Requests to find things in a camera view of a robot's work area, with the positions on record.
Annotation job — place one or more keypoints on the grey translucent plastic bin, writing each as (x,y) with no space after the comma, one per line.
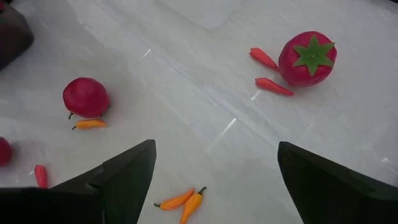
(14,37)

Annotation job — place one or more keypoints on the red chili pepper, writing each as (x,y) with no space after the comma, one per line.
(41,175)
(272,85)
(262,58)

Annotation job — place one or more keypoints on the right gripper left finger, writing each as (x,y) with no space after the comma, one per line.
(124,186)

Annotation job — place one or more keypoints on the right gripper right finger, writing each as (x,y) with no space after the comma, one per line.
(326,193)

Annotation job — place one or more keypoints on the red tomato with green leaves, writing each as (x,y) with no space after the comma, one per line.
(287,67)

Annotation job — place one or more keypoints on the orange chili pepper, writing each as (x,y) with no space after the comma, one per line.
(190,207)
(90,124)
(175,202)

